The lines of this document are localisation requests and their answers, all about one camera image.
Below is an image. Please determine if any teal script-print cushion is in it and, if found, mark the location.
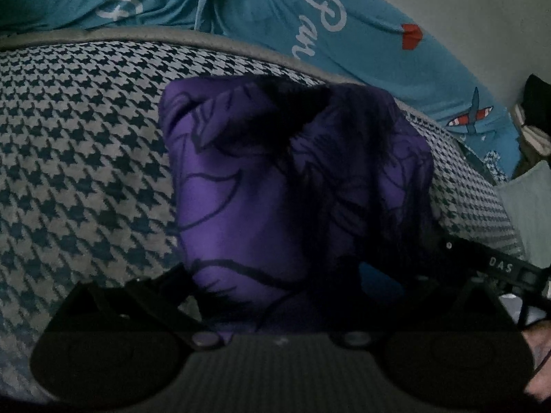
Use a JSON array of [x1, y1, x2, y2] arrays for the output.
[[207, 0, 522, 179]]

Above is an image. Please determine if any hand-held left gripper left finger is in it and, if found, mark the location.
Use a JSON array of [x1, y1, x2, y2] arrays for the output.
[[47, 264, 225, 350]]

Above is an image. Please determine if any purple floral garment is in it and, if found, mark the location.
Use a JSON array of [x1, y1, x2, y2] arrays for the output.
[[158, 75, 435, 336]]

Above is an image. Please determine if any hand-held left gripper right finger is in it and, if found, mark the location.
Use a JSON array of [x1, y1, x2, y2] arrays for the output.
[[342, 262, 517, 349]]

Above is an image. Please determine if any black and cream clothing pile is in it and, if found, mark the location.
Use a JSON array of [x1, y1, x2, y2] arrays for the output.
[[511, 74, 551, 168]]

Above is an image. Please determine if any person's right hand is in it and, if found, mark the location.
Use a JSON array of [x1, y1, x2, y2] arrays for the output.
[[522, 322, 551, 402]]

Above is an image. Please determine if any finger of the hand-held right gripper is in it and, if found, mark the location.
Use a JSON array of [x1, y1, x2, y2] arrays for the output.
[[439, 234, 551, 306]]

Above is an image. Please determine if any pale green cloth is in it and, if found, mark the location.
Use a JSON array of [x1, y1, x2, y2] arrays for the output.
[[495, 161, 551, 269]]

